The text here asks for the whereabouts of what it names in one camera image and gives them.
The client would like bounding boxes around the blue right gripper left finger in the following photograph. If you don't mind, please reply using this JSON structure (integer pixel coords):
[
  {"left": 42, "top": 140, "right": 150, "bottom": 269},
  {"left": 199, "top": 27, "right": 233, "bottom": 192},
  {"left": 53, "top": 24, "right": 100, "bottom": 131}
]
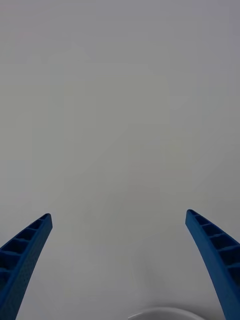
[{"left": 0, "top": 212, "right": 54, "bottom": 320}]

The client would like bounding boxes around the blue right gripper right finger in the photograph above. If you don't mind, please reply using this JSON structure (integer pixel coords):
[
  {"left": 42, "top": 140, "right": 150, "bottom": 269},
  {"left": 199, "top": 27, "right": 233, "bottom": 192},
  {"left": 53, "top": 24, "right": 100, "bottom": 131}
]
[{"left": 185, "top": 208, "right": 240, "bottom": 320}]

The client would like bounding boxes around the yellow-green plastic waste bin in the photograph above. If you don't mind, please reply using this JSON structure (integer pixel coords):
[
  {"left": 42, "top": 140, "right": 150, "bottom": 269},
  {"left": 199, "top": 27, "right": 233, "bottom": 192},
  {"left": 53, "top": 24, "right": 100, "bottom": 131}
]
[{"left": 127, "top": 307, "right": 210, "bottom": 320}]

